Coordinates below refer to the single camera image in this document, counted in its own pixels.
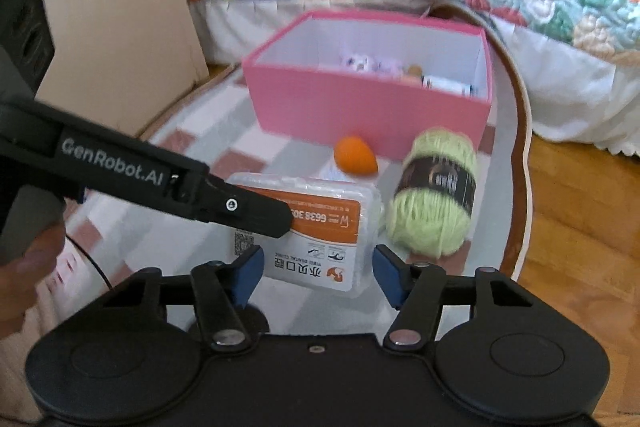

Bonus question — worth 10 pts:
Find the green yarn ball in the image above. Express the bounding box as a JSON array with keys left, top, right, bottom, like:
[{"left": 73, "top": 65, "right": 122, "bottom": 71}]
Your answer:
[{"left": 385, "top": 128, "right": 477, "bottom": 259}]

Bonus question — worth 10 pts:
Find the clear box orange label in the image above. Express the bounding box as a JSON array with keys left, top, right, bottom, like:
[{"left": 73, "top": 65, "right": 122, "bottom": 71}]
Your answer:
[{"left": 229, "top": 172, "right": 383, "bottom": 298}]

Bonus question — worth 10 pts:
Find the orange makeup sponge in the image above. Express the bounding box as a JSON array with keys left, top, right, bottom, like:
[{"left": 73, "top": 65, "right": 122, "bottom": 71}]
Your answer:
[{"left": 333, "top": 135, "right": 378, "bottom": 176}]

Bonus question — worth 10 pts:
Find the white soap packet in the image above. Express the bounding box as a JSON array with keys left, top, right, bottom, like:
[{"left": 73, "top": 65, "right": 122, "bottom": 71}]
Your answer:
[{"left": 422, "top": 75, "right": 474, "bottom": 96}]

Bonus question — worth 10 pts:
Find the gold cap perfume bottle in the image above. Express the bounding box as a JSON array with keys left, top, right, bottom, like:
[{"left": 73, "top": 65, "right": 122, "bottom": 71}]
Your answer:
[{"left": 401, "top": 65, "right": 423, "bottom": 86}]

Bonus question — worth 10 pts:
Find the purple plush toy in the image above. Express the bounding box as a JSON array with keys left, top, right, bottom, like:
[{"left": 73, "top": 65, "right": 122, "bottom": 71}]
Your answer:
[{"left": 342, "top": 54, "right": 404, "bottom": 78}]

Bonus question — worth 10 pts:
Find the person left hand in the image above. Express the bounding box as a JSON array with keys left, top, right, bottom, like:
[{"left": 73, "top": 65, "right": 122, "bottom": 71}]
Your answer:
[{"left": 0, "top": 221, "right": 65, "bottom": 339}]

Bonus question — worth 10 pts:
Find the pink cardboard box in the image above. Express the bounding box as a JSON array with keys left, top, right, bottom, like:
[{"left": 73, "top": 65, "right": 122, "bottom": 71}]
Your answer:
[{"left": 242, "top": 10, "right": 494, "bottom": 160}]

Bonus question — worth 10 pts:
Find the black cable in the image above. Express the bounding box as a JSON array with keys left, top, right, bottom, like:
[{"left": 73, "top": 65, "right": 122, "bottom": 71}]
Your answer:
[{"left": 64, "top": 233, "right": 114, "bottom": 293}]

